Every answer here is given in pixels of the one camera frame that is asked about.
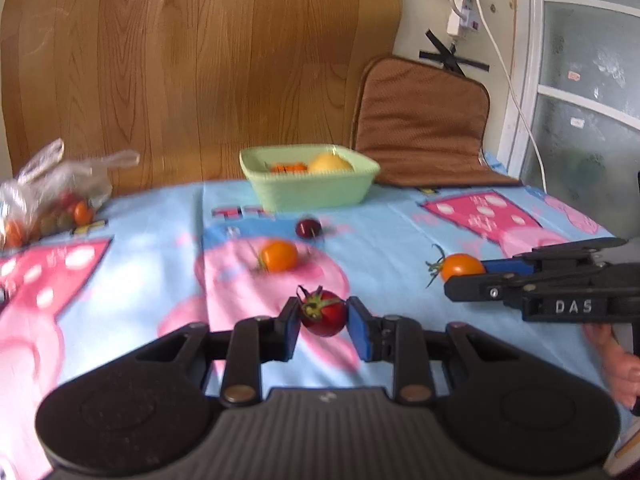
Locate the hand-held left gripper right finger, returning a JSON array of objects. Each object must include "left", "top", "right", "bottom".
[{"left": 346, "top": 296, "right": 526, "bottom": 407}]

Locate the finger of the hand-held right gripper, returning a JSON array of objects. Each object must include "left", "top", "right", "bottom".
[
  {"left": 482, "top": 238, "right": 628, "bottom": 276},
  {"left": 444, "top": 272, "right": 531, "bottom": 306}
]

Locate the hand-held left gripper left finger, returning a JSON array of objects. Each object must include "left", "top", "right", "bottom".
[{"left": 122, "top": 296, "right": 302, "bottom": 408}]

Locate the orange cherry tomato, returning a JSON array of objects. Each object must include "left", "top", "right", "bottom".
[
  {"left": 426, "top": 245, "right": 487, "bottom": 288},
  {"left": 257, "top": 240, "right": 299, "bottom": 274}
]

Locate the red cherry tomato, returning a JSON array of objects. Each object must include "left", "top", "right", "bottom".
[{"left": 298, "top": 285, "right": 348, "bottom": 338}]

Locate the light green plastic basket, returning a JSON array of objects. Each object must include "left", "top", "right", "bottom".
[{"left": 239, "top": 144, "right": 381, "bottom": 212}]

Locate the person's right hand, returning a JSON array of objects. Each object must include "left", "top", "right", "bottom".
[{"left": 582, "top": 322, "right": 640, "bottom": 409}]

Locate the dark purple cherry tomato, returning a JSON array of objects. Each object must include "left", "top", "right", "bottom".
[{"left": 295, "top": 216, "right": 323, "bottom": 240}]

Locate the brown seat cushion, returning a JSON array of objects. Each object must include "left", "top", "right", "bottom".
[{"left": 349, "top": 56, "right": 521, "bottom": 188}]

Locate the yellow lemon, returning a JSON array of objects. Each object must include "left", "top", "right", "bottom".
[{"left": 307, "top": 154, "right": 354, "bottom": 173}]

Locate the printed blanket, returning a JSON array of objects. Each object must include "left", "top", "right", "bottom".
[{"left": 0, "top": 180, "right": 640, "bottom": 480}]

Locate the white framed frosted glass door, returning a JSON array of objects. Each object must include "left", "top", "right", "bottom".
[{"left": 500, "top": 0, "right": 640, "bottom": 241}]

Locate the black tape cross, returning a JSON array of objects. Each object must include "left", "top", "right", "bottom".
[{"left": 419, "top": 30, "right": 490, "bottom": 77}]

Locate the clear plastic bag of tomatoes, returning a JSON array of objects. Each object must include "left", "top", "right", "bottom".
[{"left": 0, "top": 138, "right": 141, "bottom": 248}]

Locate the wood pattern board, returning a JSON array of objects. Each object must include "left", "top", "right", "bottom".
[{"left": 0, "top": 0, "right": 403, "bottom": 196}]

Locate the white power cable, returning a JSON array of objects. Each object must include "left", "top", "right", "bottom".
[{"left": 471, "top": 0, "right": 547, "bottom": 193}]

